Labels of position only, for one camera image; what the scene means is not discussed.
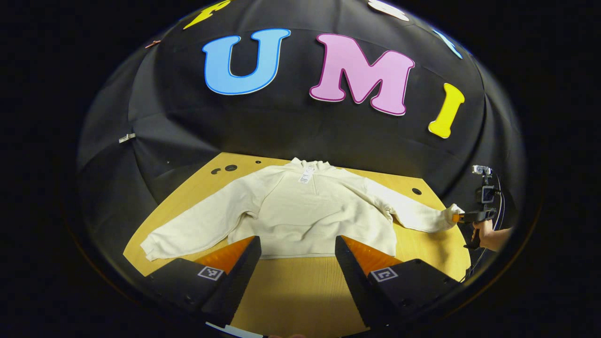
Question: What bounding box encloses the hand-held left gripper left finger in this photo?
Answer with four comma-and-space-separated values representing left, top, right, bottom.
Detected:
145, 236, 262, 328

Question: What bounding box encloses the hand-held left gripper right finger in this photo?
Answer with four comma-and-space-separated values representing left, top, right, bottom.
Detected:
334, 236, 462, 331

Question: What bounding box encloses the white hooded sweatshirt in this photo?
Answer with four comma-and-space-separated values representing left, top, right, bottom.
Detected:
140, 157, 465, 262

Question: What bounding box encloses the black backdrop cloth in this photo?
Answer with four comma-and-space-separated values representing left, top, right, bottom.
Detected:
75, 0, 526, 282

